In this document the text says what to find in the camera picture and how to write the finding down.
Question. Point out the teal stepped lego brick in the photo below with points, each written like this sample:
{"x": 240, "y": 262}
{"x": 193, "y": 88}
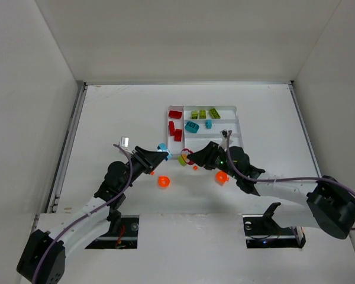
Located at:
{"x": 162, "y": 147}

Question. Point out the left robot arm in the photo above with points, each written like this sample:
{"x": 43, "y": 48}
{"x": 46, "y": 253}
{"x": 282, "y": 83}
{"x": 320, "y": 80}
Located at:
{"x": 45, "y": 254}

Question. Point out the green square lego brick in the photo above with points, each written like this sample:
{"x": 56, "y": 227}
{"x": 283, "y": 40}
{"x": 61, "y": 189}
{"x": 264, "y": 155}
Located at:
{"x": 202, "y": 114}

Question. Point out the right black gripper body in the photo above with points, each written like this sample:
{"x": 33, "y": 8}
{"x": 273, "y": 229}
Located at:
{"x": 210, "y": 157}

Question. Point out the small green lego brick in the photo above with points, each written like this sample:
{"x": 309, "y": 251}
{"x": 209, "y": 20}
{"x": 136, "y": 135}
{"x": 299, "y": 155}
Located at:
{"x": 194, "y": 115}

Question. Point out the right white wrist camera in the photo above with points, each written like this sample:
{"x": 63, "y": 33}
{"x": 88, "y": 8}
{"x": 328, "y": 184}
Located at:
{"x": 226, "y": 134}

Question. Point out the red slope lego brick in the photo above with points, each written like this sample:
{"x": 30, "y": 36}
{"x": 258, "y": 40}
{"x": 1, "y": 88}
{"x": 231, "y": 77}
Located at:
{"x": 172, "y": 129}

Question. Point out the orange round lego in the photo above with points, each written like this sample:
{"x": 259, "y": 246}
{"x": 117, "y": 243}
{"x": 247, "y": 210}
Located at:
{"x": 221, "y": 178}
{"x": 163, "y": 181}

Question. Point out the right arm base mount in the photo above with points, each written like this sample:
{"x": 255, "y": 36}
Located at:
{"x": 261, "y": 231}

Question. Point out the red arch lego brick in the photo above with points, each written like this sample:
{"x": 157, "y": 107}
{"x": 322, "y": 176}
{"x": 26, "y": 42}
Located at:
{"x": 178, "y": 135}

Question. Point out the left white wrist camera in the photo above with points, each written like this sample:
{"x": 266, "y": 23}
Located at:
{"x": 124, "y": 142}

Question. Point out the teal square lego brick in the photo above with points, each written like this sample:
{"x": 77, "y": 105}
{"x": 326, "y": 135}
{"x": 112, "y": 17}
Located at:
{"x": 208, "y": 124}

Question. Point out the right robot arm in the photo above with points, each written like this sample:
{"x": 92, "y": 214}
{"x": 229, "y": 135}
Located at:
{"x": 320, "y": 203}

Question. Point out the red wedge lego brick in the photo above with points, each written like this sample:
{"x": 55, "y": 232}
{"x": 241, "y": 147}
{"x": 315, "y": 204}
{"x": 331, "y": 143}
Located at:
{"x": 173, "y": 114}

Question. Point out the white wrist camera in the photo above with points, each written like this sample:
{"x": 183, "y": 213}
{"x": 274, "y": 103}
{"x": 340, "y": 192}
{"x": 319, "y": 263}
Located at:
{"x": 124, "y": 142}
{"x": 226, "y": 134}

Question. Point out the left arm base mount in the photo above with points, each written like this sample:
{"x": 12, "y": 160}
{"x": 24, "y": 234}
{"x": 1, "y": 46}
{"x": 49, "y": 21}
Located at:
{"x": 121, "y": 235}

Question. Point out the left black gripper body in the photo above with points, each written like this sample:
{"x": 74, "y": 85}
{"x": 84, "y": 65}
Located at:
{"x": 145, "y": 160}

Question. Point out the white compartment tray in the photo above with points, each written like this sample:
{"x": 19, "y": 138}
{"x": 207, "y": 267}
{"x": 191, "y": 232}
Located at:
{"x": 229, "y": 121}

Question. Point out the red flower lego brick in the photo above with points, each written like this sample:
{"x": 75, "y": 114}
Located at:
{"x": 185, "y": 153}

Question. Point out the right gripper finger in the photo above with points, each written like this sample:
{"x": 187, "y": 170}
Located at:
{"x": 201, "y": 160}
{"x": 209, "y": 149}

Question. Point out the orange round lego right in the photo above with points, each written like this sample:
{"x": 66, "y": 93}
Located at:
{"x": 221, "y": 178}

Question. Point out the teal rounded lego brick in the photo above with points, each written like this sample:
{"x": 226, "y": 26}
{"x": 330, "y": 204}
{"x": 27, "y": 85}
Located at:
{"x": 191, "y": 127}

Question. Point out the green lego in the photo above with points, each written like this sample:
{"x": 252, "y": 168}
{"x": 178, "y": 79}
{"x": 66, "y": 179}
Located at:
{"x": 181, "y": 160}

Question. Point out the orange round lego left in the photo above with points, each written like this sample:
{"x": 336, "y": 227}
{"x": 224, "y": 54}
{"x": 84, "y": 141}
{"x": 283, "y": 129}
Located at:
{"x": 163, "y": 181}

